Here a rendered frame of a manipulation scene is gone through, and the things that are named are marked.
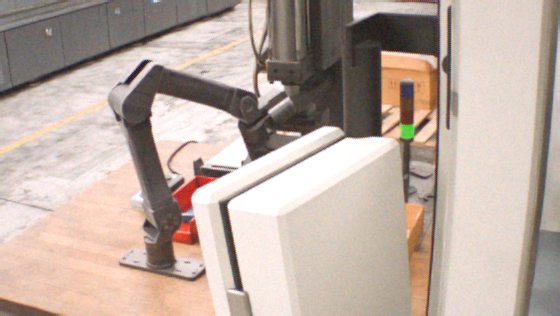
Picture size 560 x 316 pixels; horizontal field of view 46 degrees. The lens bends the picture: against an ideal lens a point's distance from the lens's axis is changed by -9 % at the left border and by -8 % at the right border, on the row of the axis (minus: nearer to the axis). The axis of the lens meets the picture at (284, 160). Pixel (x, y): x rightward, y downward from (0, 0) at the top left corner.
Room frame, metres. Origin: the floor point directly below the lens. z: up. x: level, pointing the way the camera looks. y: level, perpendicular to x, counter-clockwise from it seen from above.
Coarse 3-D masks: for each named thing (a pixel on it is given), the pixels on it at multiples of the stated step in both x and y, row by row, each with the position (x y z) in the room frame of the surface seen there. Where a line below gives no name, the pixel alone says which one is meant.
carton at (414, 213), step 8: (408, 208) 1.45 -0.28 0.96; (416, 208) 1.44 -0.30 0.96; (408, 216) 1.45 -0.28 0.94; (416, 216) 1.38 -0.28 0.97; (408, 224) 1.45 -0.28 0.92; (416, 224) 1.36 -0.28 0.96; (408, 232) 1.43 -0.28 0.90; (416, 232) 1.36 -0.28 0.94; (408, 240) 1.29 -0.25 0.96; (416, 240) 1.37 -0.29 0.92; (408, 248) 1.29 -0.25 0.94
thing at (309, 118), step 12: (288, 84) 1.62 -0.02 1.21; (312, 84) 1.77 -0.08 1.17; (324, 84) 1.74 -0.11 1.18; (288, 96) 1.62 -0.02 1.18; (300, 96) 1.62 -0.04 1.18; (312, 96) 1.66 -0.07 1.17; (300, 108) 1.58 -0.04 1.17; (312, 108) 1.62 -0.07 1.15; (324, 108) 1.65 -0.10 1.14; (288, 120) 1.59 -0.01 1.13; (300, 120) 1.58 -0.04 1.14; (312, 120) 1.57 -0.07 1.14; (324, 120) 1.63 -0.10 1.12; (288, 132) 1.64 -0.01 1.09; (300, 132) 1.58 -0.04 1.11
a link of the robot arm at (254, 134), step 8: (264, 112) 1.46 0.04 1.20; (240, 120) 1.46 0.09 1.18; (256, 120) 1.45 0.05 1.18; (264, 120) 1.49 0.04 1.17; (240, 128) 1.44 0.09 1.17; (248, 128) 1.43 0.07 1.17; (256, 128) 1.43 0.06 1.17; (264, 128) 1.45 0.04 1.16; (248, 136) 1.44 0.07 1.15; (256, 136) 1.44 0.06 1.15; (264, 136) 1.45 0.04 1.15; (248, 144) 1.45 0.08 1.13; (256, 144) 1.45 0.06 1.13
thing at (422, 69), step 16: (384, 64) 4.85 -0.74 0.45; (400, 64) 4.79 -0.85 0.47; (416, 64) 4.73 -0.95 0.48; (432, 64) 4.64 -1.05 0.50; (384, 80) 4.88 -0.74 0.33; (416, 80) 4.75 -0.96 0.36; (432, 80) 4.75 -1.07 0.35; (384, 96) 4.88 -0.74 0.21; (416, 96) 4.75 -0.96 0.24; (432, 96) 4.76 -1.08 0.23
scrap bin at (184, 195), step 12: (192, 180) 1.68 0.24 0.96; (204, 180) 1.69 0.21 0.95; (180, 192) 1.62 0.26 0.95; (192, 192) 1.67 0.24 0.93; (180, 204) 1.61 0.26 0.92; (192, 204) 1.64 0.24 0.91; (180, 228) 1.51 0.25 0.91; (192, 228) 1.43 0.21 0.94; (180, 240) 1.44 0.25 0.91; (192, 240) 1.43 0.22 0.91
